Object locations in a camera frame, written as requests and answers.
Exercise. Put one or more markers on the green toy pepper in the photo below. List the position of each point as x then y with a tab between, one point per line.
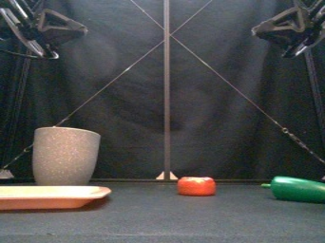
298	189

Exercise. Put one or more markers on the grey vertical frame post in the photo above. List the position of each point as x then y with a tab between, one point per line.
166	95

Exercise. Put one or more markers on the grey speckled cup bowl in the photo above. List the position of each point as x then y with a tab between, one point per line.
66	155

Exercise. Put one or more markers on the cream orange plastic plate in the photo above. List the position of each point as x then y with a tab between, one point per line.
47	196

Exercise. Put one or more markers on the white corner foot bracket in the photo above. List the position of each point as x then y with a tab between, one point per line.
5	174

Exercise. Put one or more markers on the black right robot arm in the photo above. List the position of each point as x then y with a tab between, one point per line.
316	88

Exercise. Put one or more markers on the red toy tomato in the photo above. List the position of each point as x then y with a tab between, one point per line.
196	186

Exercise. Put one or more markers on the black cloth backdrop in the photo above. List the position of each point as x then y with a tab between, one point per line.
220	120

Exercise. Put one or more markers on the white post foot bracket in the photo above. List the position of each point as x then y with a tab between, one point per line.
166	176

